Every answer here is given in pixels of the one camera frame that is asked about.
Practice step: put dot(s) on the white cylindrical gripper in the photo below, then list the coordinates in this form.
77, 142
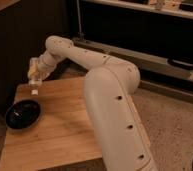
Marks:
43, 69

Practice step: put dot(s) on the white plastic bottle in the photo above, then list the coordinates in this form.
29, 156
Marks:
34, 76

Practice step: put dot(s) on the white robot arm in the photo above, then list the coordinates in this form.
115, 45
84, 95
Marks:
108, 89

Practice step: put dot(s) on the black ceramic bowl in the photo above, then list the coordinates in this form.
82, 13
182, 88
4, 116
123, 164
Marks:
22, 114

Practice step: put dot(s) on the vertical metal pipe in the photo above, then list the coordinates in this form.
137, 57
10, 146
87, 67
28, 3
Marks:
80, 32

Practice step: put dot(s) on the grey baseboard heater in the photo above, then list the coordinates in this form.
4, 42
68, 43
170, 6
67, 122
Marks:
142, 60

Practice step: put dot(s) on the wooden shelf with items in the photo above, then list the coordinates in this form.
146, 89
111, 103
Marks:
157, 8

